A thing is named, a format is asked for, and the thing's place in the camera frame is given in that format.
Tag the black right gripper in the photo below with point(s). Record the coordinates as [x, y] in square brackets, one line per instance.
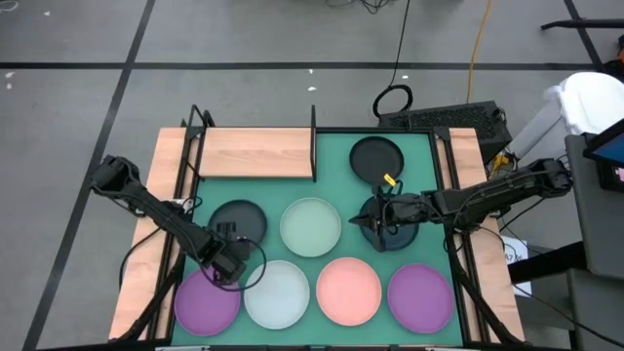
[402, 210]

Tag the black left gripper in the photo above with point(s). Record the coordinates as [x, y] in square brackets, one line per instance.
[222, 246]

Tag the dark grey round plate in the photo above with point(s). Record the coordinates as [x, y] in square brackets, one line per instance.
[248, 214]

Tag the dark teal round plate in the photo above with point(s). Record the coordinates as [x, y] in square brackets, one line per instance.
[404, 240]

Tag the pale blue round plate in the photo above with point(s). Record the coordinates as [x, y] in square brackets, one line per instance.
[276, 295]

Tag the light green round plate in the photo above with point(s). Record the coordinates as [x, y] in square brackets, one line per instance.
[310, 226]

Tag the purple round plate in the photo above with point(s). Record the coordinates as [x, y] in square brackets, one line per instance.
[205, 307]
[420, 298]

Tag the pink round plate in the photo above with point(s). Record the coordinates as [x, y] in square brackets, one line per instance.
[348, 291]

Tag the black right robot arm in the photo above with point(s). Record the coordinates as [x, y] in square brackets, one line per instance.
[487, 195]

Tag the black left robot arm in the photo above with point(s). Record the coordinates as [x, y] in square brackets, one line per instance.
[161, 214]

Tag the small yellow tag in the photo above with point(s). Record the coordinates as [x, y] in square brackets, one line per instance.
[390, 179]

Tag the black round plate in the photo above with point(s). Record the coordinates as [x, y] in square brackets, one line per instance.
[370, 156]

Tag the green table mat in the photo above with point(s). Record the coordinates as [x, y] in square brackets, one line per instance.
[273, 187]

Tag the black computer case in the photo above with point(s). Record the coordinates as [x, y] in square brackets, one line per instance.
[439, 119]

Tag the white paper sheet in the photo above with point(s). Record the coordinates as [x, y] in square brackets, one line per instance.
[517, 256]

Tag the black beam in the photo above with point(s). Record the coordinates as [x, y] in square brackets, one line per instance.
[546, 263]

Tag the grey cabinet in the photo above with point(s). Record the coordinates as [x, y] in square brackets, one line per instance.
[599, 224]

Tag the white cloth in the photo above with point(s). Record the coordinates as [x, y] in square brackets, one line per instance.
[590, 102]

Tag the black tablet screen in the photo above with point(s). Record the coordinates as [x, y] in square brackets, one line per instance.
[612, 151]

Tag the black stand leg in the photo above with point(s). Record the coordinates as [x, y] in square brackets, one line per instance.
[585, 23]

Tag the wooden shelf with black frame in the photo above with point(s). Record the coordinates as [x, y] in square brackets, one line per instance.
[256, 152]

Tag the black metal table frame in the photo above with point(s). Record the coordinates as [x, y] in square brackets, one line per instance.
[441, 134]

